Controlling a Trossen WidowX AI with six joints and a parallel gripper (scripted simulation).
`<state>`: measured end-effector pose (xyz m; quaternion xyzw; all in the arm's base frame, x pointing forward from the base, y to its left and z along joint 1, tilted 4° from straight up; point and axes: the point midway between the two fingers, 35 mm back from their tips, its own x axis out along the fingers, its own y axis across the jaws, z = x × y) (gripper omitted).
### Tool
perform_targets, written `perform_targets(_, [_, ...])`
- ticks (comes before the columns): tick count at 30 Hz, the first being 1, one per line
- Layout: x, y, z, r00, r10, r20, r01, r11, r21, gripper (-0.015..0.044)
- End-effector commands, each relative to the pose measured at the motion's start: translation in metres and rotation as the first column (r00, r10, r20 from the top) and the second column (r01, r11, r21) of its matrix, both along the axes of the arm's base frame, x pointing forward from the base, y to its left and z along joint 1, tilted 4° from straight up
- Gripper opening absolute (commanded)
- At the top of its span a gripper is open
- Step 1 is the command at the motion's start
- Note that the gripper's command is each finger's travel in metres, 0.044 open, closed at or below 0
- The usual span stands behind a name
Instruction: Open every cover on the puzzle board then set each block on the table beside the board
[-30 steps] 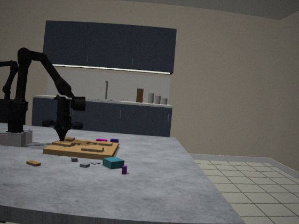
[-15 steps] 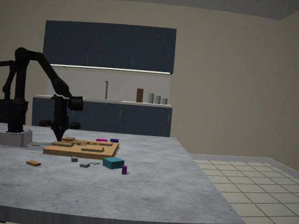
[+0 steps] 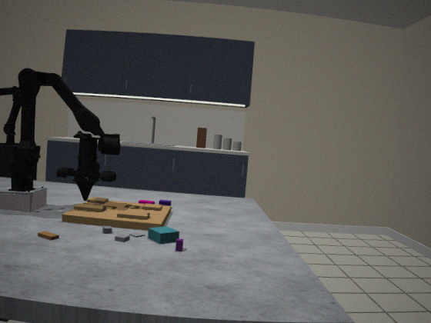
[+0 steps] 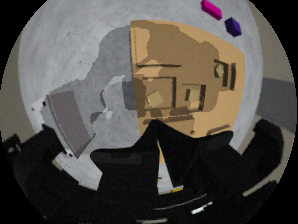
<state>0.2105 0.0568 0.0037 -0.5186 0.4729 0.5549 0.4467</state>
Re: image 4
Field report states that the small tan block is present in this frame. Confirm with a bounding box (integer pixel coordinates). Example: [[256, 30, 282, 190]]
[[214, 64, 223, 79], [186, 89, 200, 103], [145, 89, 164, 108]]

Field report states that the magenta rectangular block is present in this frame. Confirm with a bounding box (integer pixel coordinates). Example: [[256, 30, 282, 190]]
[[201, 0, 222, 20]]

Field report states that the tan wooden puzzle board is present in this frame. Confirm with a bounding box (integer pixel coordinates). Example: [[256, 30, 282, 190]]
[[130, 19, 246, 139]]

